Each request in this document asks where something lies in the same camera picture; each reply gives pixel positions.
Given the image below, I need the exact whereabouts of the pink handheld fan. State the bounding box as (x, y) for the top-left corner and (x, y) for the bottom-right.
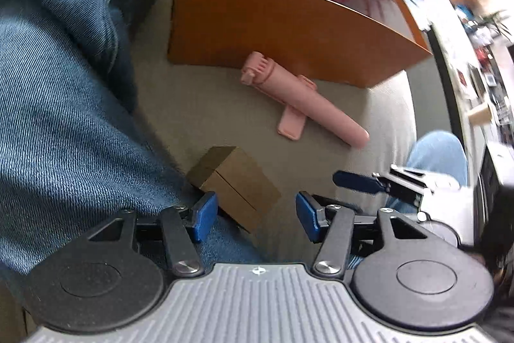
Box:
(240, 51), (369, 149)

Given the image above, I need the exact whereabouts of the person's leg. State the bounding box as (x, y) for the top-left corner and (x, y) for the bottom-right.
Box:
(0, 0), (266, 287)
(385, 130), (470, 215)

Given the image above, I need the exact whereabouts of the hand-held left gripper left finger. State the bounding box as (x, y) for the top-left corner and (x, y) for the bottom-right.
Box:
(87, 191), (219, 278)

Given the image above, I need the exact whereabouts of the small brown cardboard box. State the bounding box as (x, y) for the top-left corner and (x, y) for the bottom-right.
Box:
(187, 146), (282, 234)

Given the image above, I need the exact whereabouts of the orange cardboard box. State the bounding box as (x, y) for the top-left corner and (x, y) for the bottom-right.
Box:
(168, 0), (432, 88)

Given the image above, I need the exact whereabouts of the person's left leg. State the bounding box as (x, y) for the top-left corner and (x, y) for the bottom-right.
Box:
(0, 0), (266, 287)

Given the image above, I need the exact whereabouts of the person's right leg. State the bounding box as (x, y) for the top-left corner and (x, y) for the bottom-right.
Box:
(385, 130), (470, 215)

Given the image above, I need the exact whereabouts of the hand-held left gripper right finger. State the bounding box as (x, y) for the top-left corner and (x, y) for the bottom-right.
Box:
(295, 191), (428, 279)

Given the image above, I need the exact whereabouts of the potted plant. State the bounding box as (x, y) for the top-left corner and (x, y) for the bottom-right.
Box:
(482, 9), (511, 39)

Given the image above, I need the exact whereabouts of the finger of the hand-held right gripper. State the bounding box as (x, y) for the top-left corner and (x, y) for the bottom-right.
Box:
(332, 170), (392, 196)

